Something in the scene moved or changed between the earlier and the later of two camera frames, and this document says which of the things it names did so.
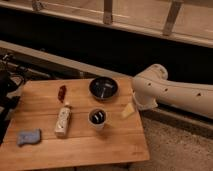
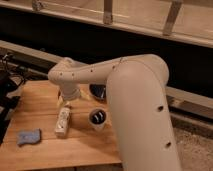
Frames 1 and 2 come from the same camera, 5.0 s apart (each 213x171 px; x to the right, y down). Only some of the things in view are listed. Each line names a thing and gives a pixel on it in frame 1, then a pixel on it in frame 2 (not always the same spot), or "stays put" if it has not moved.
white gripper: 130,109 to 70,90
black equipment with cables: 12,74 stays put
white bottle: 63,122 stays put
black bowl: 103,88 stays put
